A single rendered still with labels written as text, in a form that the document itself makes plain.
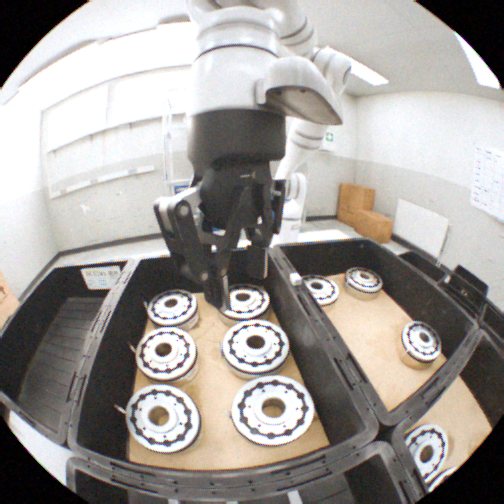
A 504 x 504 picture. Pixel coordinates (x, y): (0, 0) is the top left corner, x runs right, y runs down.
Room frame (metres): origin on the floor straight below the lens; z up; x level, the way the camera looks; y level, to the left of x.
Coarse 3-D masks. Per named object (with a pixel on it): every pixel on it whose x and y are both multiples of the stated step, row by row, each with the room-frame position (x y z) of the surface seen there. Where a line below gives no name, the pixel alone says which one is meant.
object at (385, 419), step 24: (336, 240) 0.42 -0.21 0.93; (360, 240) 0.43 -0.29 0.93; (288, 264) 0.31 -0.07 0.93; (408, 264) 0.29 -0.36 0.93; (336, 336) 0.13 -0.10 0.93; (456, 360) 0.04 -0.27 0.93; (360, 384) 0.06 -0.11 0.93; (432, 384) 0.03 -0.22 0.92; (384, 408) 0.03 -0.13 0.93; (408, 408) 0.01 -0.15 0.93
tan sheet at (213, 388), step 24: (216, 312) 0.28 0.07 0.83; (144, 336) 0.20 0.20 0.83; (192, 336) 0.21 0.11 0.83; (216, 336) 0.22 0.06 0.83; (216, 360) 0.17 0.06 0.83; (288, 360) 0.17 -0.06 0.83; (144, 384) 0.10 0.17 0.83; (192, 384) 0.12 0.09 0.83; (216, 384) 0.12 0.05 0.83; (240, 384) 0.12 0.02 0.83; (216, 408) 0.08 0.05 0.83; (264, 408) 0.08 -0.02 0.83; (216, 432) 0.04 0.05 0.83; (312, 432) 0.04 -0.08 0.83; (144, 456) -0.02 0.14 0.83; (168, 456) -0.01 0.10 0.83; (192, 456) 0.00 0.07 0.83; (216, 456) 0.01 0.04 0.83; (240, 456) 0.01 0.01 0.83; (264, 456) 0.01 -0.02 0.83; (288, 456) 0.01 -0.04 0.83
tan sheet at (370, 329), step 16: (336, 304) 0.30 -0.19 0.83; (352, 304) 0.29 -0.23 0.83; (368, 304) 0.28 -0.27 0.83; (384, 304) 0.28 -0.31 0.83; (336, 320) 0.25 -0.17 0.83; (352, 320) 0.24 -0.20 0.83; (368, 320) 0.24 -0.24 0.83; (384, 320) 0.23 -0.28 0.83; (400, 320) 0.22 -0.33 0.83; (352, 336) 0.20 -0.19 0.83; (368, 336) 0.19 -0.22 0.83; (384, 336) 0.19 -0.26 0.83; (352, 352) 0.17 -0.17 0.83; (368, 352) 0.16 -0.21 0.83; (384, 352) 0.15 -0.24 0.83; (368, 368) 0.13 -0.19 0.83; (384, 368) 0.12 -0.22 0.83; (400, 368) 0.10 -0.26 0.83; (432, 368) 0.07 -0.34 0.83; (384, 384) 0.08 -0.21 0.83; (400, 384) 0.07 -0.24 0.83; (416, 384) 0.06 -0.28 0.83; (384, 400) 0.06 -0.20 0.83; (400, 400) 0.04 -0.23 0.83
